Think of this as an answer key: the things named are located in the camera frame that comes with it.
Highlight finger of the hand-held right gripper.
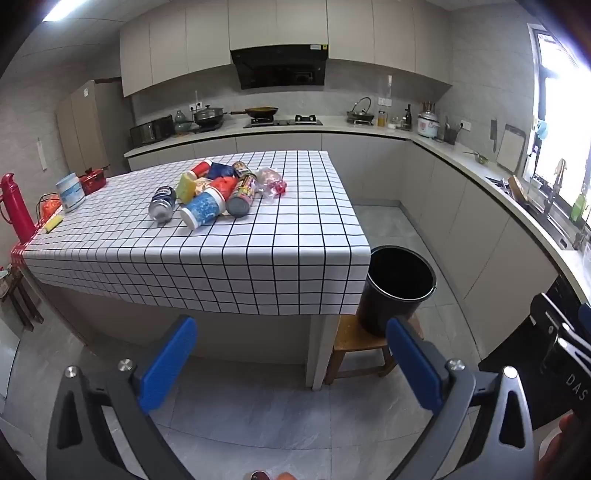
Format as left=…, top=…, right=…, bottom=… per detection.
left=530, top=291, right=578, bottom=344

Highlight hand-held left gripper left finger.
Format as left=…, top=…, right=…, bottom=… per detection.
left=46, top=315, right=199, bottom=480

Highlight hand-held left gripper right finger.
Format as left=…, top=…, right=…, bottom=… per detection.
left=385, top=316, right=536, bottom=480

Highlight black plastic bucket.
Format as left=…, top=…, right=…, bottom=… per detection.
left=356, top=246, right=437, bottom=337

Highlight blue soda can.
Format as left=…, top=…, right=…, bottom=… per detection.
left=148, top=185, right=177, bottom=225

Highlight red plastic bag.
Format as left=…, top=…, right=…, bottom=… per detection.
left=210, top=175, right=238, bottom=199

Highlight person's right hand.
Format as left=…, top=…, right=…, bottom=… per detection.
left=536, top=412, right=591, bottom=480

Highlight beige kitchen table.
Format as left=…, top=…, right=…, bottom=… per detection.
left=28, top=272, right=342, bottom=393

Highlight wooden stool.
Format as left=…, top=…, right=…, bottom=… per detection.
left=325, top=314, right=423, bottom=386

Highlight steel kitchen sink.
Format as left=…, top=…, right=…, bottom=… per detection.
left=522, top=194, right=578, bottom=250

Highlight green bottle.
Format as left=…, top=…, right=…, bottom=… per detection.
left=570, top=184, right=589, bottom=224

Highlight metal faucet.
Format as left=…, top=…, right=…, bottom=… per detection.
left=542, top=182, right=561, bottom=217

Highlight white black checked tablecloth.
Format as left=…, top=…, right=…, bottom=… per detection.
left=22, top=150, right=371, bottom=317

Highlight white blue printed cup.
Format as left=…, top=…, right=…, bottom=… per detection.
left=180, top=187, right=227, bottom=230

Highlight wooden chair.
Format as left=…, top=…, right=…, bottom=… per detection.
left=0, top=265, right=44, bottom=333

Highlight pale cutting board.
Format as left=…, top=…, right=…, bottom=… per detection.
left=496, top=124, right=527, bottom=171

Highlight grey kitchen countertop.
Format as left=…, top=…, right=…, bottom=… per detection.
left=124, top=115, right=591, bottom=301

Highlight tall patterned can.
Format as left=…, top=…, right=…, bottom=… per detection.
left=225, top=173, right=258, bottom=217

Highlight red checked cloth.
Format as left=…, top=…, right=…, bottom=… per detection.
left=9, top=231, right=35, bottom=273

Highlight orange mesh bag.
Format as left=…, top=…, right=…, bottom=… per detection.
left=39, top=194, right=63, bottom=222

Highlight red box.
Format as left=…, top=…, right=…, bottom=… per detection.
left=78, top=167, right=110, bottom=195

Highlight white jar blue label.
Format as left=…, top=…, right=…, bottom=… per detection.
left=55, top=173, right=87, bottom=213

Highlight dark utensil holder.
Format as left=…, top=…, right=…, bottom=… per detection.
left=443, top=116, right=463, bottom=145

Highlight crumpled clear plastic bottle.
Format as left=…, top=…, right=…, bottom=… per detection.
left=255, top=167, right=288, bottom=198

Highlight red thermos flask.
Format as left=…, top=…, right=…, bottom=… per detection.
left=0, top=172, right=37, bottom=243

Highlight kitchen window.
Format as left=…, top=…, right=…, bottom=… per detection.
left=522, top=25, right=591, bottom=222

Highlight white rice cooker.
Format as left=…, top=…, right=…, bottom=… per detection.
left=417, top=102, right=440, bottom=140

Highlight black microwave oven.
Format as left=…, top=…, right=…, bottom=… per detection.
left=129, top=116, right=175, bottom=146

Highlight green ceramic pot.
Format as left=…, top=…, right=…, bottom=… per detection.
left=173, top=110, right=197, bottom=136

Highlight grey lidded wok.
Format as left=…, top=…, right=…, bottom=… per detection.
left=193, top=105, right=227, bottom=127

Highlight beige refrigerator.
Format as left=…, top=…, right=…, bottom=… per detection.
left=55, top=79, right=134, bottom=178

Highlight metal dish rack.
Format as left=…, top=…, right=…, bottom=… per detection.
left=346, top=97, right=376, bottom=126

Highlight black gas stove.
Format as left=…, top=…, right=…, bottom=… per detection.
left=244, top=115, right=324, bottom=128

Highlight black frying pan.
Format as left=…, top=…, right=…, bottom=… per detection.
left=230, top=106, right=280, bottom=120

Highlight black range hood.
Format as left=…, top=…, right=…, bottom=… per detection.
left=230, top=44, right=329, bottom=90

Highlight beige upper cabinets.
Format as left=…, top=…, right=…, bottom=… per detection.
left=119, top=0, right=455, bottom=97

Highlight ceiling light strip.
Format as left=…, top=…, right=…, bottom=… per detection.
left=41, top=0, right=93, bottom=21

